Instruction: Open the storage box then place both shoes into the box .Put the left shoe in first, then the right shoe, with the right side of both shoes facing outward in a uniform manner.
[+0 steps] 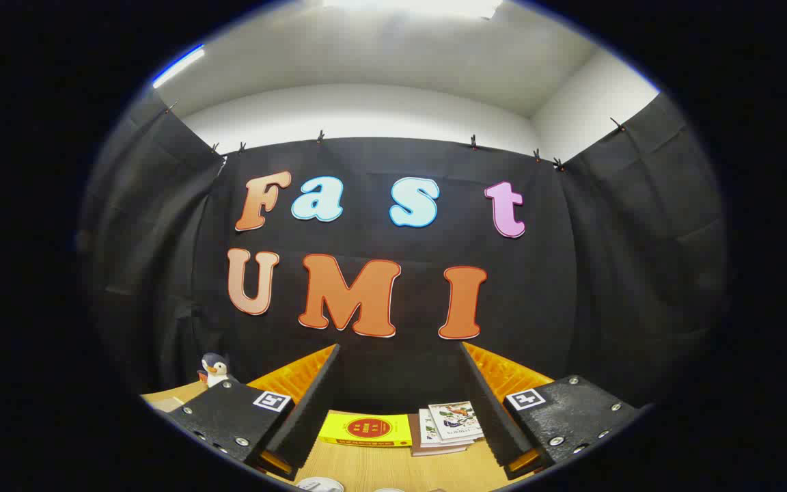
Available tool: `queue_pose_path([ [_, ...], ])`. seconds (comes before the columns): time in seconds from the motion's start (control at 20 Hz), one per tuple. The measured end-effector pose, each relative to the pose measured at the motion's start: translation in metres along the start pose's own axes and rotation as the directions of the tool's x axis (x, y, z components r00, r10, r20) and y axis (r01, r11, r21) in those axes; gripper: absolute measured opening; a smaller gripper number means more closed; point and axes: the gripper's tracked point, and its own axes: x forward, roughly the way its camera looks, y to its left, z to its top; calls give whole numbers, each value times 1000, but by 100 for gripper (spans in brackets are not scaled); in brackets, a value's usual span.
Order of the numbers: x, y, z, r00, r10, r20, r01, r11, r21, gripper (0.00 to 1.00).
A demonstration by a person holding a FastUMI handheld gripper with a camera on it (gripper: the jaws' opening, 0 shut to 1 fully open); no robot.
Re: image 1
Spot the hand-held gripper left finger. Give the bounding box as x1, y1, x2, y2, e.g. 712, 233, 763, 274
167, 343, 342, 482

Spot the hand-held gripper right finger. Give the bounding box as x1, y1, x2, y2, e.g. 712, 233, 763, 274
460, 342, 641, 481

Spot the yellow book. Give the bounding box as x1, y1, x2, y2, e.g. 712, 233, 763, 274
317, 410, 413, 448

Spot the penguin plush toy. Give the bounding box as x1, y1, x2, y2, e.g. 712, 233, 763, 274
197, 352, 238, 389

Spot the black backdrop cloth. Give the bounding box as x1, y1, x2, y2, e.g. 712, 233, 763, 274
79, 89, 729, 418

